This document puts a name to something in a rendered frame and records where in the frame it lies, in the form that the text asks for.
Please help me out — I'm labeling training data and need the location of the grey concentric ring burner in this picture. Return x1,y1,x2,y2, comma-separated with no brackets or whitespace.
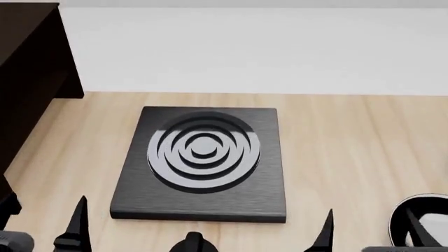
147,111,262,195

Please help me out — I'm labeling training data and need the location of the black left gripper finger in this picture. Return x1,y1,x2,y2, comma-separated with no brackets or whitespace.
0,192,22,231
52,195,92,252

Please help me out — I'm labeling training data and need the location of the black square stove base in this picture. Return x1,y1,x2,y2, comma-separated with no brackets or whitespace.
109,105,288,225

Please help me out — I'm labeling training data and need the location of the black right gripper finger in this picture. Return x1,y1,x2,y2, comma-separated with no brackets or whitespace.
303,208,335,252
405,206,442,248

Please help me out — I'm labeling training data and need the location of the black frying pan white rim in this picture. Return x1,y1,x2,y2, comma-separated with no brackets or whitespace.
387,192,448,248

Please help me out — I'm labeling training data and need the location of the dark brown wooden cabinet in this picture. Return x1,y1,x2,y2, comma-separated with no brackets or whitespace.
0,2,85,195

